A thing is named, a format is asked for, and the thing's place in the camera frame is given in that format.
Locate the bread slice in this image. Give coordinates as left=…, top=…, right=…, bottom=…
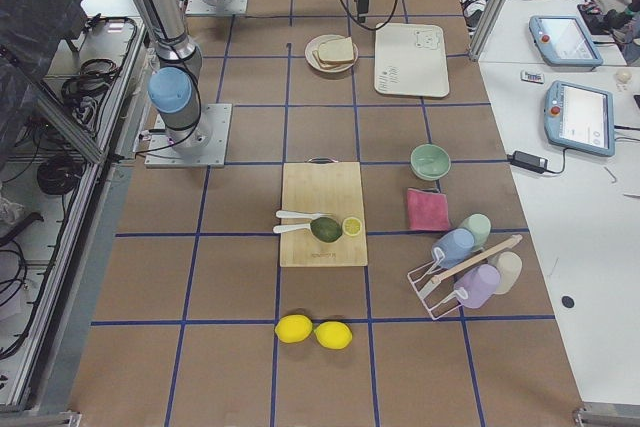
left=312, top=50, right=354, bottom=71
left=317, top=37, right=354, bottom=62

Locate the white round plate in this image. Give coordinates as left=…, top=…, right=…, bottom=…
left=305, top=34, right=359, bottom=73

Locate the cream bear tray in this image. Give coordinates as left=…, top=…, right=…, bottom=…
left=374, top=23, right=450, bottom=98

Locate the green bowl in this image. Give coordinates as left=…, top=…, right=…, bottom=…
left=410, top=144, right=451, bottom=181

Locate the blue teach pendant far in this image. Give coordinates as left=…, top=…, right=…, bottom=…
left=528, top=16, right=603, bottom=69

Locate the blue teach pendant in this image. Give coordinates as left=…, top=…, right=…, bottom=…
left=543, top=81, right=615, bottom=157
left=528, top=16, right=603, bottom=69

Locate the bamboo cutting board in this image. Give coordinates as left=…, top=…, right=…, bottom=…
left=279, top=161, right=368, bottom=268

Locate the pink cloth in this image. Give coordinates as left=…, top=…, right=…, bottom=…
left=406, top=188, right=451, bottom=232

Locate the white spoon upper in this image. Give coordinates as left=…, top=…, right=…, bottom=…
left=275, top=210, right=324, bottom=220

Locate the white spoon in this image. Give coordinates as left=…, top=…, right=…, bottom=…
left=272, top=222, right=311, bottom=234
left=275, top=210, right=324, bottom=220

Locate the black power adapter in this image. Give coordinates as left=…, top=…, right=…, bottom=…
left=509, top=150, right=548, bottom=174

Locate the lemon half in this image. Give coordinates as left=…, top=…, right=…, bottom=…
left=342, top=216, right=363, bottom=237

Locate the avocado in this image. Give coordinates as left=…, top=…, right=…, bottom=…
left=310, top=217, right=343, bottom=243

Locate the blue teach pendant near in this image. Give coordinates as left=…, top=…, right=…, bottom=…
left=543, top=81, right=615, bottom=157

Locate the white spoon lower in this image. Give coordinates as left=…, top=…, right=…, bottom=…
left=272, top=222, right=311, bottom=234

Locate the green cup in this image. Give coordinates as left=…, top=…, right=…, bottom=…
left=459, top=213, right=492, bottom=251

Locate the blue cup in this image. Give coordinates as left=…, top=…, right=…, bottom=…
left=431, top=228, right=475, bottom=269

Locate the beige cup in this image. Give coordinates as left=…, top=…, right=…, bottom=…
left=488, top=251, right=523, bottom=295

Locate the purple cup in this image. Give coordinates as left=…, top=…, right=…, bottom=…
left=454, top=264, right=501, bottom=309

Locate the yellow lemon left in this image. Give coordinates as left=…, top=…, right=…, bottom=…
left=274, top=314, right=313, bottom=344

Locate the yellow lemon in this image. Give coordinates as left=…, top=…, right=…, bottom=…
left=274, top=314, right=313, bottom=344
left=314, top=321, right=353, bottom=350

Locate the yellow lemon right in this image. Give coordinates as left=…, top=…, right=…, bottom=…
left=314, top=321, right=353, bottom=350

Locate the aluminium frame post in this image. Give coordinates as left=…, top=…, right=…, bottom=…
left=467, top=0, right=531, bottom=62

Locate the white wire cup rack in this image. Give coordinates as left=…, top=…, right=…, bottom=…
left=407, top=234, right=523, bottom=321

